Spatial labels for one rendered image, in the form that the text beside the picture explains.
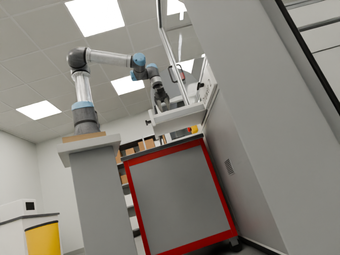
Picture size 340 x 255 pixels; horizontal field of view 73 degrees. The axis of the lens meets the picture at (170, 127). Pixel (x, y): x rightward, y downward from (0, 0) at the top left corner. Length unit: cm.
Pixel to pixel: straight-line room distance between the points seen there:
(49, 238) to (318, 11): 356
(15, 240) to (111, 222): 349
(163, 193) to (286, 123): 125
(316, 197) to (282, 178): 5
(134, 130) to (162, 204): 455
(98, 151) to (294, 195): 93
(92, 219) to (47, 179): 542
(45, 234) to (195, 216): 249
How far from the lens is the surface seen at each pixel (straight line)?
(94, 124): 127
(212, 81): 112
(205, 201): 155
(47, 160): 657
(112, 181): 112
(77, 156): 115
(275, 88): 37
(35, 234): 368
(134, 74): 158
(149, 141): 535
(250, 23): 42
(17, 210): 484
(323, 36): 133
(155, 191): 154
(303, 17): 135
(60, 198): 627
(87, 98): 151
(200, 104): 143
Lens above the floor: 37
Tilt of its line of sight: 18 degrees up
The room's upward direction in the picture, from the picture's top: 18 degrees counter-clockwise
